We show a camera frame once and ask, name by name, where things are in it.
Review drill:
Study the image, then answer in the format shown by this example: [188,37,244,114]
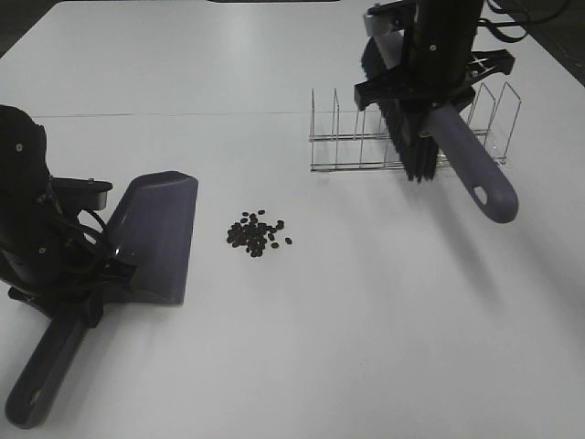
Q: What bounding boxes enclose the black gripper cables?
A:
[477,0,585,42]
[54,208,124,303]

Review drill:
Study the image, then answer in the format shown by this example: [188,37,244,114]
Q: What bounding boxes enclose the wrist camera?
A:
[363,0,417,37]
[51,177,113,210]

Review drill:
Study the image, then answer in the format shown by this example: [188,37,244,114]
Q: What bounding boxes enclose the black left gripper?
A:
[1,105,137,328]

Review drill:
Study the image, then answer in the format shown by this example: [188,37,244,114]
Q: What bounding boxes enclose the purple hand brush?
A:
[361,34,519,223]

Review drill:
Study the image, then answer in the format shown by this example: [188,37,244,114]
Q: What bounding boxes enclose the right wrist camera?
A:
[363,0,417,37]

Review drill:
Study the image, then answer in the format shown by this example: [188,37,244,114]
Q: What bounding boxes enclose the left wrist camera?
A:
[51,177,113,210]

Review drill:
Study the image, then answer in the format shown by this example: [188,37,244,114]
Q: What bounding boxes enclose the purple dustpan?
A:
[5,171,198,429]

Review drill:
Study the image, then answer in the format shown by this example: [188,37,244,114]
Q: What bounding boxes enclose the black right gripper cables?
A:
[477,0,585,42]

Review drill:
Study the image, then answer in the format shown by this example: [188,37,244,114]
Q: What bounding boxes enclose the pile of coffee beans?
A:
[225,209,293,258]

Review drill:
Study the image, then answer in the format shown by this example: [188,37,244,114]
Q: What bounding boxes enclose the chrome wire rack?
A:
[308,82,522,172]

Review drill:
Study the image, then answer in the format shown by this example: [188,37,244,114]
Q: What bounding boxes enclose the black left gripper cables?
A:
[54,208,124,303]

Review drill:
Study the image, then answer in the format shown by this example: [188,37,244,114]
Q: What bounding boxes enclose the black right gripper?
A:
[354,1,516,111]

